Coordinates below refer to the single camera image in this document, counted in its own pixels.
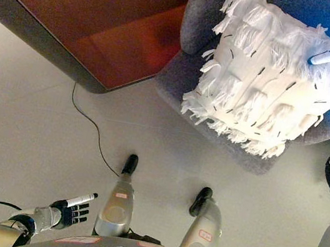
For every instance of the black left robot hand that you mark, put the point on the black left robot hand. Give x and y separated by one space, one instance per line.
74 211

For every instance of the white fringed pillow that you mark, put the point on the white fringed pillow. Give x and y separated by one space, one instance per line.
270 81

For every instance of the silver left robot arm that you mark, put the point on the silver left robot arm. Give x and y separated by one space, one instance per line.
4 233

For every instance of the grey fabric sofa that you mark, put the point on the grey fabric sofa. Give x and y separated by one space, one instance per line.
199 15

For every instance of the silver left robot leg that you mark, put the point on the silver left robot leg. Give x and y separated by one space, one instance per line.
116 207

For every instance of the silver robot leg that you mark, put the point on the silver robot leg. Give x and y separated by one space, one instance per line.
201 237
116 207

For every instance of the black left robot foot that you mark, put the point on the black left robot foot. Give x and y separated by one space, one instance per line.
130 163

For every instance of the black robot foot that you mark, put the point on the black robot foot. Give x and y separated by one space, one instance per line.
201 199
130 163

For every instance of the black right robot foot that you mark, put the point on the black right robot foot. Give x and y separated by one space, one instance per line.
201 199

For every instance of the silver right robot leg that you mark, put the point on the silver right robot leg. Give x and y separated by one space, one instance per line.
201 237

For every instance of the brown wooden table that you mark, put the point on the brown wooden table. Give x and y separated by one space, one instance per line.
92 6

